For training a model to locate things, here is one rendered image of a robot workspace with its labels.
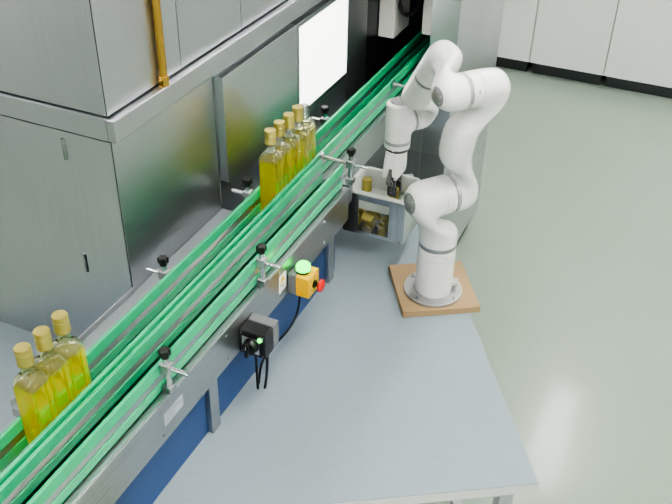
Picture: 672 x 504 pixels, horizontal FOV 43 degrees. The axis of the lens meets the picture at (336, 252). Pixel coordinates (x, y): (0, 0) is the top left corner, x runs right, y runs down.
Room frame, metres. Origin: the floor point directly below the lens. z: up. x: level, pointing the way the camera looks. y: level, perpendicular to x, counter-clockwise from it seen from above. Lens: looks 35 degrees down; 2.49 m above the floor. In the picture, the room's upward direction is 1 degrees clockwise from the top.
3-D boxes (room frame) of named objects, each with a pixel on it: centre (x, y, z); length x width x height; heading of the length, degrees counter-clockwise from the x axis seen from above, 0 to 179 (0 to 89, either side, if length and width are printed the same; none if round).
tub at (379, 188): (2.51, -0.16, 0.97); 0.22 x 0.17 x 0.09; 66
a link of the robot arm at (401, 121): (2.48, -0.19, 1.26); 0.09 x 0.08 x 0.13; 118
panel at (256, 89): (2.68, 0.16, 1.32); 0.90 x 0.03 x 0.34; 156
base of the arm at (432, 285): (2.23, -0.32, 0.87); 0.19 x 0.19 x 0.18
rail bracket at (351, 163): (2.44, -0.02, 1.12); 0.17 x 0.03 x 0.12; 66
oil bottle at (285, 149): (2.31, 0.18, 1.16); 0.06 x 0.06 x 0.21; 66
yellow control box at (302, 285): (2.02, 0.09, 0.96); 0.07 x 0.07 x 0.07; 66
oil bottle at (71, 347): (1.39, 0.58, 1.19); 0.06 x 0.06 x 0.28; 66
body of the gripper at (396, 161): (2.48, -0.19, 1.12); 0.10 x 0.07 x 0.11; 155
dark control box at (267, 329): (1.76, 0.20, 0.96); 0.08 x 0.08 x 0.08; 66
